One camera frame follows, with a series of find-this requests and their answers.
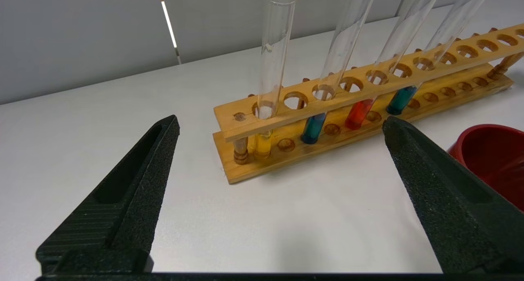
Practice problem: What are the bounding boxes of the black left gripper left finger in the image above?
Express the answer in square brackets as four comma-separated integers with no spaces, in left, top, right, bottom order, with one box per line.
[36,115,181,273]

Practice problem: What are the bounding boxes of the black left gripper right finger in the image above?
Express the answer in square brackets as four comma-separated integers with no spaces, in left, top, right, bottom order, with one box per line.
[382,116,524,273]

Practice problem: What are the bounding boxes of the test tube with yellow pigment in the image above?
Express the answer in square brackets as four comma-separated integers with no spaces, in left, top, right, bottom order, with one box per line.
[254,0,296,160]

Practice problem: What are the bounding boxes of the test tube with blue pigment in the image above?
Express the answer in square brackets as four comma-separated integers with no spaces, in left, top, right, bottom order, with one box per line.
[301,0,379,145]
[386,0,497,116]

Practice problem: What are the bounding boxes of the test tube with red pigment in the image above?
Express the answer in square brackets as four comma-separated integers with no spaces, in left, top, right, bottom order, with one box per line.
[345,0,445,131]

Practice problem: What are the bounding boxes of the wooden test tube rack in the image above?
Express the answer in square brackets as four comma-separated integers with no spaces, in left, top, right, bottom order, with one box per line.
[213,24,524,185]

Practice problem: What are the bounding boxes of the red plastic cup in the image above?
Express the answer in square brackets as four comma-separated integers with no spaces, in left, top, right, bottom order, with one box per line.
[447,125,524,213]

